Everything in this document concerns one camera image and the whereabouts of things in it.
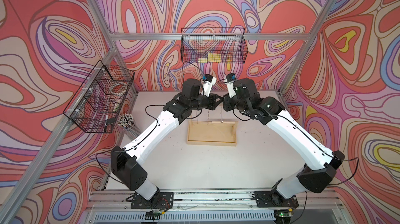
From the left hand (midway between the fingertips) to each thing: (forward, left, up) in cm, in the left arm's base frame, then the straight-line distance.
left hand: (225, 100), depth 69 cm
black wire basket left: (+1, +61, -5) cm, 61 cm away
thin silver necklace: (+7, +7, -22) cm, 24 cm away
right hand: (+1, 0, -2) cm, 3 cm away
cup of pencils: (0, +51, -16) cm, 54 cm away
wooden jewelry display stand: (+4, +4, -35) cm, 35 cm away
